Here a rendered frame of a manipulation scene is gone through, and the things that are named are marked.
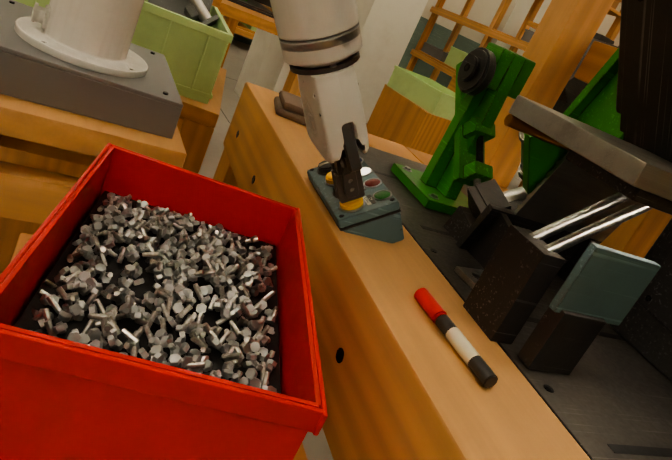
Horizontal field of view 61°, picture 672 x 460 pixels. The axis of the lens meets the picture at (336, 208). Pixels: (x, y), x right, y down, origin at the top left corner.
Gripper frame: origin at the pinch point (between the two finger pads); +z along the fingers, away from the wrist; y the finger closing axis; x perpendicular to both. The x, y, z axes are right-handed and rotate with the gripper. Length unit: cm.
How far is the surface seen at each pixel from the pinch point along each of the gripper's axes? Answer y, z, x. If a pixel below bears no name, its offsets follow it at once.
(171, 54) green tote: -74, -2, -17
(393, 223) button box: 2.3, 6.1, 4.1
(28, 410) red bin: 30.2, -9.3, -28.4
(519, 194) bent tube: -3.5, 12.3, 25.2
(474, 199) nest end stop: -4.7, 11.6, 18.8
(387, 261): 7.4, 7.3, 1.1
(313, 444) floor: -49, 107, -13
